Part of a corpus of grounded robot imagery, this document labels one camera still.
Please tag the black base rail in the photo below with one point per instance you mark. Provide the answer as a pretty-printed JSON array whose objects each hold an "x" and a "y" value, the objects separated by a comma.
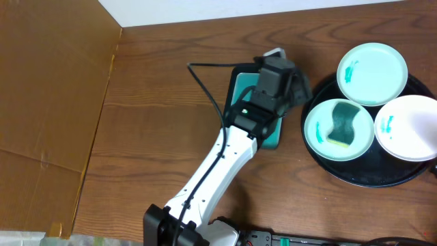
[{"x": 265, "y": 238}]

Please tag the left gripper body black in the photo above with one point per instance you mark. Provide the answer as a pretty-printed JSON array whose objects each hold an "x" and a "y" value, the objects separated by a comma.
[{"x": 304, "y": 90}]

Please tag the round black tray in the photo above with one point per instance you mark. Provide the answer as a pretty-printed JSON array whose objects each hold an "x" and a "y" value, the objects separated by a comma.
[{"x": 376, "y": 168}]

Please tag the green and yellow sponge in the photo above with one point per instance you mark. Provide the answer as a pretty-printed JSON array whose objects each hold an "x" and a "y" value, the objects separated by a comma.
[{"x": 342, "y": 133}]

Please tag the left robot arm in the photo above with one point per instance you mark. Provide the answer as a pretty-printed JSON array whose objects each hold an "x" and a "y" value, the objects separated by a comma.
[{"x": 185, "y": 219}]

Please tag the black rectangular sponge tray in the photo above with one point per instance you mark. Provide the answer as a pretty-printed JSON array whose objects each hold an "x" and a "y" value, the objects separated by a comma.
[{"x": 242, "y": 77}]

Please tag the brown cardboard panel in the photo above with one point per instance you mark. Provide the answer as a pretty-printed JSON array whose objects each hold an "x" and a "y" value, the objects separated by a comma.
[{"x": 56, "y": 59}]

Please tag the mint plate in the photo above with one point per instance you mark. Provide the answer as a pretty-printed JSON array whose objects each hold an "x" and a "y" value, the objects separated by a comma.
[
  {"x": 319, "y": 123},
  {"x": 372, "y": 74}
]

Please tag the white plate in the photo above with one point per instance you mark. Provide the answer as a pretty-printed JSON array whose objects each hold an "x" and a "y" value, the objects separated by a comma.
[{"x": 406, "y": 128}]

